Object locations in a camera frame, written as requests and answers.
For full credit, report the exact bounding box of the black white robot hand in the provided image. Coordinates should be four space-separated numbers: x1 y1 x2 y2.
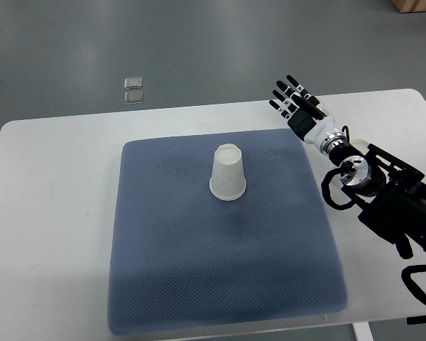
269 75 347 155

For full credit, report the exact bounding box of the white paper cup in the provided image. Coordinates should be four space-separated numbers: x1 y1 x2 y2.
350 139 368 148
209 144 246 201

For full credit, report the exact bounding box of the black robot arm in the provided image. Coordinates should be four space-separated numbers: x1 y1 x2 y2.
321 126 426 259

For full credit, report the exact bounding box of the white paper cup on cushion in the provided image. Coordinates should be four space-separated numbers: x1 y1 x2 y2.
209 144 246 201

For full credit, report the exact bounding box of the wooden furniture corner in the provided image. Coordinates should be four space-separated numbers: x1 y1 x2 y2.
390 0 426 13

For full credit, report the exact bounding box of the blue mesh cushion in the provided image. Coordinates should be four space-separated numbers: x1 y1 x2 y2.
108 129 348 335

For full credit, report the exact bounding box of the upper metal floor plate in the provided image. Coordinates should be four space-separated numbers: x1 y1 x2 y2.
124 76 143 89

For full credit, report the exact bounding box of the white table leg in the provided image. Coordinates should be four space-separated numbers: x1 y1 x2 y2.
352 322 373 341

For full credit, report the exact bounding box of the black table control panel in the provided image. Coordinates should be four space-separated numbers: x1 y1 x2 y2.
406 315 426 325

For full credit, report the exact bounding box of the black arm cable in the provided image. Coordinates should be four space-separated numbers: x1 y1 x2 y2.
400 261 426 314

